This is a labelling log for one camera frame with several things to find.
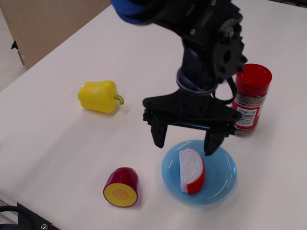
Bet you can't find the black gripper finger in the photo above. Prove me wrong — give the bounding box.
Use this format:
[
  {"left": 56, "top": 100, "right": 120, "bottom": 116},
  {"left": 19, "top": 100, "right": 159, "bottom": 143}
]
[
  {"left": 204, "top": 130, "right": 225, "bottom": 156},
  {"left": 150, "top": 120, "right": 167, "bottom": 148}
]

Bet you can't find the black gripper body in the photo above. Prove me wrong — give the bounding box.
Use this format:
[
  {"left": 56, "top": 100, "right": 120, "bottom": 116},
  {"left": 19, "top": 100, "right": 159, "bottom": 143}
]
[{"left": 143, "top": 90, "right": 242, "bottom": 136}]

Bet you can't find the white and red toy sushi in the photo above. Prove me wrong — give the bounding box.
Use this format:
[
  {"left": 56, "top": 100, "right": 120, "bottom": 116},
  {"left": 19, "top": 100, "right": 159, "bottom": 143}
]
[{"left": 179, "top": 149, "right": 205, "bottom": 195}]

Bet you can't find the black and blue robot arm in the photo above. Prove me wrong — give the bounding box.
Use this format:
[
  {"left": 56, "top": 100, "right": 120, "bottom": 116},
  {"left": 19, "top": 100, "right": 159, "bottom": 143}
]
[{"left": 111, "top": 0, "right": 247, "bottom": 155}]

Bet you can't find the blue plastic plate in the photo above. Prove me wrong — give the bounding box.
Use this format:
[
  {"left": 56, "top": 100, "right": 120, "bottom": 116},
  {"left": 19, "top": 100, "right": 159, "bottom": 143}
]
[{"left": 161, "top": 140, "right": 237, "bottom": 205}]

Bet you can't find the red lidded spice jar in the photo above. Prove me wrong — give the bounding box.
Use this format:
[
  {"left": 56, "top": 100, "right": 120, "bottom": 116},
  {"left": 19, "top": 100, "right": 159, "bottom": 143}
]
[{"left": 232, "top": 64, "right": 272, "bottom": 137}]

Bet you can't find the yellow toy bell pepper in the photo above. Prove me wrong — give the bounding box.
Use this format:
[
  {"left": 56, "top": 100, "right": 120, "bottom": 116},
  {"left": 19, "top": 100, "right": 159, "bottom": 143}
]
[{"left": 78, "top": 80, "right": 124, "bottom": 113}]

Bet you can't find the halved red toy fruit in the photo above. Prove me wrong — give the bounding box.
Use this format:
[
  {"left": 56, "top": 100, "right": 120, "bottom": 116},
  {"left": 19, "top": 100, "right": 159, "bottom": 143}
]
[{"left": 103, "top": 167, "right": 139, "bottom": 207}]

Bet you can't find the wooden cabinet panel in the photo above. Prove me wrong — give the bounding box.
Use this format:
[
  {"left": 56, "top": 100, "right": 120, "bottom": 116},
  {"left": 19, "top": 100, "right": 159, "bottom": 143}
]
[{"left": 0, "top": 0, "right": 110, "bottom": 69}]

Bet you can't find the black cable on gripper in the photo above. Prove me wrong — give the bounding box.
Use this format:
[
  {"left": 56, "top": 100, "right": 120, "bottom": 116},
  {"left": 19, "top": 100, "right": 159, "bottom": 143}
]
[{"left": 211, "top": 77, "right": 237, "bottom": 105}]

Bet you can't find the black table corner bracket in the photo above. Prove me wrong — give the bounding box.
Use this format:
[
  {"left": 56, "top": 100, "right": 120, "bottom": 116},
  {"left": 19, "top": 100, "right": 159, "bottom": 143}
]
[{"left": 17, "top": 203, "right": 59, "bottom": 230}]

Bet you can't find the black cable at table corner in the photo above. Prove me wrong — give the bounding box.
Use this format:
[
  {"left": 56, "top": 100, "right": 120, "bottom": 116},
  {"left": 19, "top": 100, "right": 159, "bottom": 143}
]
[{"left": 0, "top": 205, "right": 36, "bottom": 225}]

